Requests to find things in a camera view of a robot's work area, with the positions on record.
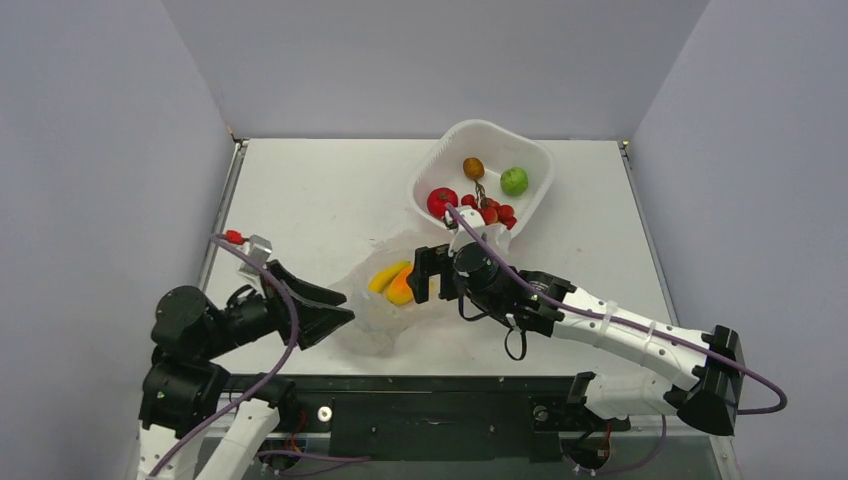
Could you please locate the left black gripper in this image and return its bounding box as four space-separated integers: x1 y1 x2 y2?
203 257 355 356

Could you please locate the red fake grape bunch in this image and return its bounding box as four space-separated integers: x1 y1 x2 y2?
460 182 517 230

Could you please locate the clear plastic bag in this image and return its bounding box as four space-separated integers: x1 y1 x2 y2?
330 230 455 357

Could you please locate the yellow fake banana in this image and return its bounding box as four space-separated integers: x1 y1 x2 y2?
368 261 411 293

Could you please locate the orange fake mango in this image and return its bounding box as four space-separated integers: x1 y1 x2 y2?
384 264 414 306

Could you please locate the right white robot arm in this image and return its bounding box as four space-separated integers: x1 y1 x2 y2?
407 243 744 436

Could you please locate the red fake tomato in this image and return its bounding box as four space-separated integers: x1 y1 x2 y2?
425 187 459 219

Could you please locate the green fake apple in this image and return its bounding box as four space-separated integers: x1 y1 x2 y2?
499 167 529 197

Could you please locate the brown fake kiwi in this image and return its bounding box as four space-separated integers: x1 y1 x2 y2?
462 157 485 181

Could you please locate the white plastic basket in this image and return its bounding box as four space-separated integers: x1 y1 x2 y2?
405 119 556 256

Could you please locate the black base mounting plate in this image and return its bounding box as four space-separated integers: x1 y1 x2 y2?
225 370 631 465

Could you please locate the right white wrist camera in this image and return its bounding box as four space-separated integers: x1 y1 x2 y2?
443 206 512 256

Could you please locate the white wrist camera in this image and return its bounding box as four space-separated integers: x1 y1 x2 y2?
443 206 512 256
223 230 273 278

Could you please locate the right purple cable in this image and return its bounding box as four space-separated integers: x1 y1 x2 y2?
445 203 788 417

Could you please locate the purple cable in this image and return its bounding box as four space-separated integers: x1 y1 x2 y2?
445 203 788 417
146 233 301 478

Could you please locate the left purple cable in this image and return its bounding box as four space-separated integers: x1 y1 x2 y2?
146 233 301 478

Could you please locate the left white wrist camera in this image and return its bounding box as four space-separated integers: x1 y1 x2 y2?
223 230 273 278

